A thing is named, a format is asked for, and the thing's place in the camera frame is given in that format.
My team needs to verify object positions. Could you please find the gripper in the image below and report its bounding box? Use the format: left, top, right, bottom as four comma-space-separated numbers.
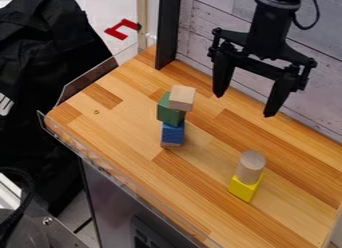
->
207, 3, 320, 119

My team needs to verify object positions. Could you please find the beige wooden cube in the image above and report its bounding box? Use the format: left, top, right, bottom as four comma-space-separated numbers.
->
168, 85, 198, 113

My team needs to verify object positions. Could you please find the beige wooden cylinder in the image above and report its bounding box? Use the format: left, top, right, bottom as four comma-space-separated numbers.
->
235, 150, 268, 185

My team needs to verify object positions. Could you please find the green wooden cube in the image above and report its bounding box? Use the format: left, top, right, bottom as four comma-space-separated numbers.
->
156, 90, 188, 128

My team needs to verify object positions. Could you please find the blue wooden cube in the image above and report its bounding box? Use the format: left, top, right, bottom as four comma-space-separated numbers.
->
158, 120, 188, 148

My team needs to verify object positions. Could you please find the yellow wooden cube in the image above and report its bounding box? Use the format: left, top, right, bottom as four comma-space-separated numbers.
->
227, 172, 266, 203

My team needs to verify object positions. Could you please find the black bag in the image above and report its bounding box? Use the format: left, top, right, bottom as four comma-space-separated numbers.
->
0, 0, 115, 218

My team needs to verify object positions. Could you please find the black post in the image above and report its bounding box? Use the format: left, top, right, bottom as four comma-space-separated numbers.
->
153, 0, 184, 71

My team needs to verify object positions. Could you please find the red bracket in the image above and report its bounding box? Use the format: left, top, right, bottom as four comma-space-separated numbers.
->
102, 18, 143, 41

